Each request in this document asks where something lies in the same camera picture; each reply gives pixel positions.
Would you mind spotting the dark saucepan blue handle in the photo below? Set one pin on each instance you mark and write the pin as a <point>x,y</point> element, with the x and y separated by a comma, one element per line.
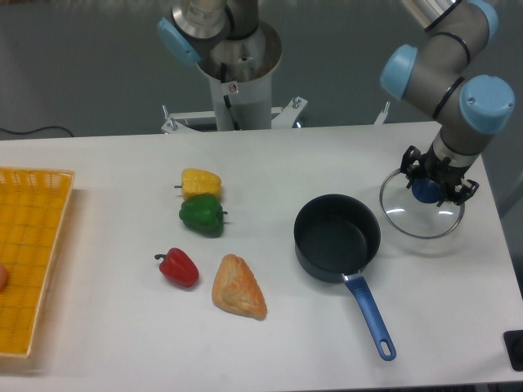
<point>336,236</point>

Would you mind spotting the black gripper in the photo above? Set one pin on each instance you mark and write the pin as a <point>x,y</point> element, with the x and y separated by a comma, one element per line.
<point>417,166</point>

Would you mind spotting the yellow toy bell pepper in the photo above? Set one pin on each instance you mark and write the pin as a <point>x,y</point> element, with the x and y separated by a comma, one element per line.
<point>196,182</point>

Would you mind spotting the green toy bell pepper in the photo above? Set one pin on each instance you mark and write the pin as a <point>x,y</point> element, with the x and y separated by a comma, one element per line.
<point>203,214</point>

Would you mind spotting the glass lid blue knob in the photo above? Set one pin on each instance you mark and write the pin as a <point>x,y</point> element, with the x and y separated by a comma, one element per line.
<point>414,210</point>

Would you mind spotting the yellow woven basket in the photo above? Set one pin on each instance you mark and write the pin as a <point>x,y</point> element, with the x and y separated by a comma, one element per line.
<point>33,206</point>

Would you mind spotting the toy puff pastry turnover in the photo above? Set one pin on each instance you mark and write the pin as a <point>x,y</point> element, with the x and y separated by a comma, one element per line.
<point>235,289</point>

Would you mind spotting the black object at table edge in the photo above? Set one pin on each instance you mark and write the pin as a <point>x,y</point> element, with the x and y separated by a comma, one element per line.
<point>514,344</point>

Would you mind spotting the white metal base frame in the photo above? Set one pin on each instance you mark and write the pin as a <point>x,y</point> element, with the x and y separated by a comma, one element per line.
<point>281,118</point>

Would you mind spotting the red toy bell pepper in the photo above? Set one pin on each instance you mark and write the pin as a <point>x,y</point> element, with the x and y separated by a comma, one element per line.
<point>178,268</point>

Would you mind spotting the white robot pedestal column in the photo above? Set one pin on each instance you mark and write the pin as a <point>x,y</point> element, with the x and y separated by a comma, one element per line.
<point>239,73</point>

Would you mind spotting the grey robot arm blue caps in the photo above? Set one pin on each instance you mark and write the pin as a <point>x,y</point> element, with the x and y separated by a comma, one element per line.
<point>470,111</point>

